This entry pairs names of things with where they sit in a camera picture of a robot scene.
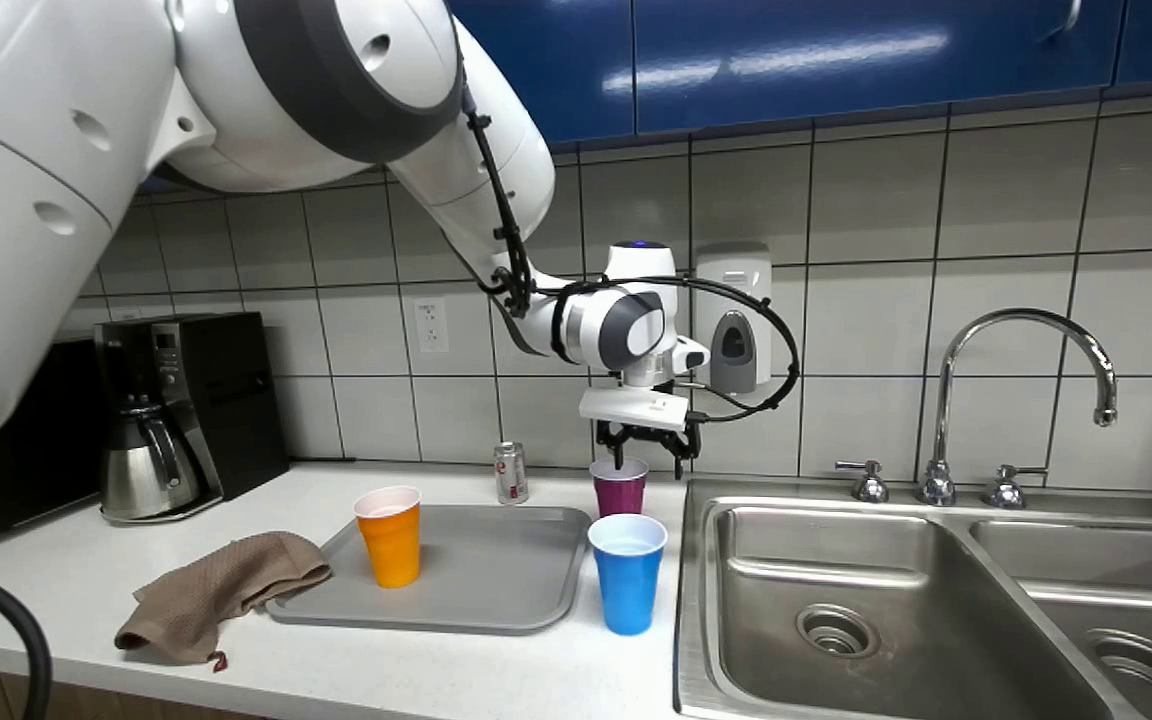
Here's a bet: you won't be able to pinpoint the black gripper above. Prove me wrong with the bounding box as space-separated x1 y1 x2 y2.
597 421 700 468

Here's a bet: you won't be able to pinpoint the purple plastic cup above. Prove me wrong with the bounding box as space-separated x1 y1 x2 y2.
587 459 649 518

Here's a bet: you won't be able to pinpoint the blue plastic cup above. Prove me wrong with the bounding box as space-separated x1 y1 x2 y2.
587 511 669 636

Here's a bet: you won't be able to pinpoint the orange plastic cup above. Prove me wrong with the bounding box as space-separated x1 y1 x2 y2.
354 487 421 588

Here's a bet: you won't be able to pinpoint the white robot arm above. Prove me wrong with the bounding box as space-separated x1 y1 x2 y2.
0 0 707 459

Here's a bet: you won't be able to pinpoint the grey serving tray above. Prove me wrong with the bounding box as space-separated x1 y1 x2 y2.
268 504 591 636

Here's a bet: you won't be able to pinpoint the white soap dispenser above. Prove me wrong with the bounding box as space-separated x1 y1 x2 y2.
694 243 772 398

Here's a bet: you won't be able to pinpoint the stainless steel double sink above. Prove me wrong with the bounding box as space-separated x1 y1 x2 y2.
673 484 1152 720

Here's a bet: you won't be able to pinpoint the chrome gooseneck faucet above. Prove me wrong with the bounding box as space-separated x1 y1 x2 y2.
833 305 1122 511

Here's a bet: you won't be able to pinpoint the blue upper cabinets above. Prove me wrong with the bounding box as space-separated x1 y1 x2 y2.
447 0 1152 146

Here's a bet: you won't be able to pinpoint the black steel coffee maker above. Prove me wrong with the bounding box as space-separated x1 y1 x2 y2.
97 314 288 526

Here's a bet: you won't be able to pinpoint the brown cloth towel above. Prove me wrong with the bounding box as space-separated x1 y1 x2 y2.
111 532 331 670

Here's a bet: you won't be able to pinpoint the steel coffee carafe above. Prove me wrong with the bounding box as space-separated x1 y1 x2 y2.
101 404 198 526

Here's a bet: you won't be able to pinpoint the black microwave oven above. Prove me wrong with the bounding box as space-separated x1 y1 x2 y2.
0 342 111 537

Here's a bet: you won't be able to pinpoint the wooden lower cabinet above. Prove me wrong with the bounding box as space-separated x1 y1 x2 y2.
0 677 254 720

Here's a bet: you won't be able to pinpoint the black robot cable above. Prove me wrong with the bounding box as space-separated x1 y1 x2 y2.
460 106 804 434

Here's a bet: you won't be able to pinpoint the white wall outlet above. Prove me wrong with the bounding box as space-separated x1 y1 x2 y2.
412 298 447 358

